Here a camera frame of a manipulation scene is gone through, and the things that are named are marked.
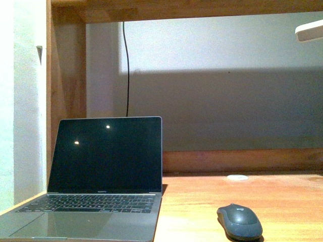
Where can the grey open laptop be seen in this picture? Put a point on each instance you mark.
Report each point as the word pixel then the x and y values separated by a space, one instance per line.
pixel 105 184

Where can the white round cable grommet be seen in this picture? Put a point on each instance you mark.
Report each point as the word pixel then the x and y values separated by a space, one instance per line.
pixel 237 177

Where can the black logi computer mouse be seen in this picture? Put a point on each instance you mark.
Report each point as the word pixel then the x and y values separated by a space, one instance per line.
pixel 239 222

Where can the wooden desk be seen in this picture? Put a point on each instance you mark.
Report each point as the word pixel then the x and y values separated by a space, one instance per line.
pixel 284 186

